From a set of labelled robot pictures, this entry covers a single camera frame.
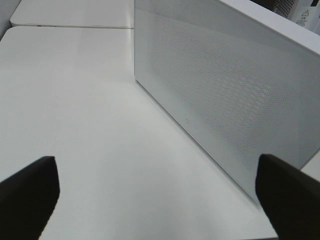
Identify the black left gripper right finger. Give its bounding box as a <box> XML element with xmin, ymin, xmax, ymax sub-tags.
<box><xmin>255</xmin><ymin>154</ymin><xmax>320</xmax><ymax>240</ymax></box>

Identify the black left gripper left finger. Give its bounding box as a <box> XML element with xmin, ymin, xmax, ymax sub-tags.
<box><xmin>0</xmin><ymin>156</ymin><xmax>60</xmax><ymax>240</ymax></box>

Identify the white microwave door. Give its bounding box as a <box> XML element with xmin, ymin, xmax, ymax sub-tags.
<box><xmin>134</xmin><ymin>0</ymin><xmax>320</xmax><ymax>199</ymax></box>

